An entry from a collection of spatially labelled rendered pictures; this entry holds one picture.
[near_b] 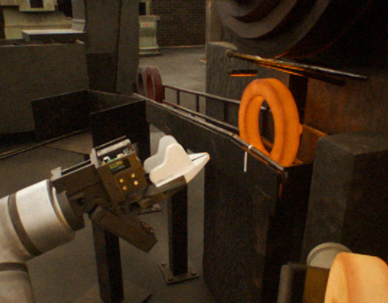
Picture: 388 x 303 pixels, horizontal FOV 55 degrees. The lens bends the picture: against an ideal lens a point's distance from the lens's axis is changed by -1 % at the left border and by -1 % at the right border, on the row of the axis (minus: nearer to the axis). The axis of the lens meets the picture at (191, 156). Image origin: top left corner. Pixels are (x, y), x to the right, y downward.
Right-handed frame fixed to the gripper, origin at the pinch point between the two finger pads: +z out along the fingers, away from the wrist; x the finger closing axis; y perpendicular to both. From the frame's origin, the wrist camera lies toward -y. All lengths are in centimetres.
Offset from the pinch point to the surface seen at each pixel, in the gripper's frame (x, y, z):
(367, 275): -31.0, 2.7, 2.3
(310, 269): -22.6, -3.9, 2.3
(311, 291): -23.0, -6.3, 1.8
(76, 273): 78, -65, -44
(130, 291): 61, -70, -27
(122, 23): 301, -2, 36
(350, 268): -29.9, 2.9, 1.8
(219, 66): 51, -1, 24
